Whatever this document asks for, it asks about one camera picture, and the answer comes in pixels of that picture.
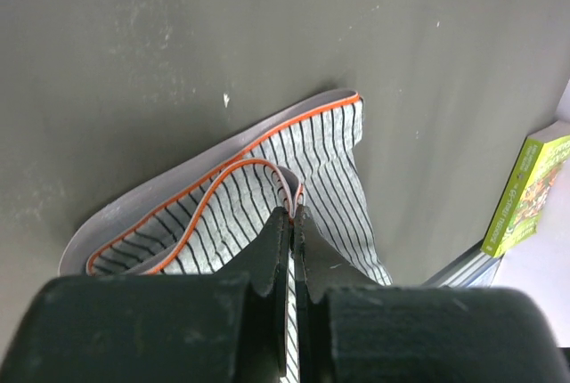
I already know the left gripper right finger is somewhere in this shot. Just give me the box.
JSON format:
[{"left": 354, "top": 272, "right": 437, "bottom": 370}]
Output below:
[{"left": 293, "top": 207, "right": 569, "bottom": 382}]

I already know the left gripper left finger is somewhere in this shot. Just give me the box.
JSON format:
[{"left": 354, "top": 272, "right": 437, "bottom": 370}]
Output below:
[{"left": 1, "top": 208, "right": 291, "bottom": 382}]

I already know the grey striped underwear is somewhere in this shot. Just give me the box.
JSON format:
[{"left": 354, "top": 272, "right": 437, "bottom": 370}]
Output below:
[{"left": 59, "top": 89, "right": 390, "bottom": 382}]

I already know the green treehouse book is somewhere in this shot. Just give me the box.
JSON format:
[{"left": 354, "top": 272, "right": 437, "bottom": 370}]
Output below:
[{"left": 481, "top": 120, "right": 569, "bottom": 258}]

